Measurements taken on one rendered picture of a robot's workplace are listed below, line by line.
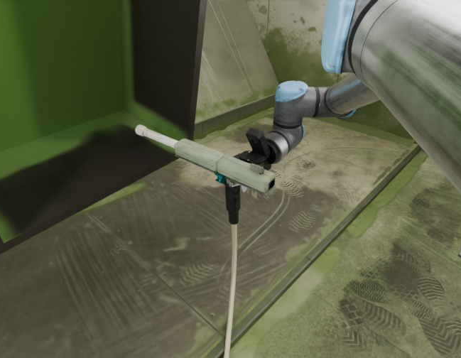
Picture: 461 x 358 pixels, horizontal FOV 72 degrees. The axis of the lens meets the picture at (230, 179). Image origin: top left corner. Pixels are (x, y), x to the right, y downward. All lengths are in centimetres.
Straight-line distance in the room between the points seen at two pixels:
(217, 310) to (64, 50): 91
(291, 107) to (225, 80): 143
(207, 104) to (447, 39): 197
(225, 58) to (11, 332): 198
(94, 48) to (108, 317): 84
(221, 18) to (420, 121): 239
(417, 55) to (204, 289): 101
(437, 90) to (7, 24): 94
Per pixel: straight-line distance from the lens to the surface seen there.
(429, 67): 28
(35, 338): 121
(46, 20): 106
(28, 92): 109
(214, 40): 246
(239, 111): 236
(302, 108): 98
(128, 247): 136
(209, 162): 83
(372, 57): 35
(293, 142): 102
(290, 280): 121
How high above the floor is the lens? 95
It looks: 32 degrees down
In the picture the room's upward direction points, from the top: straight up
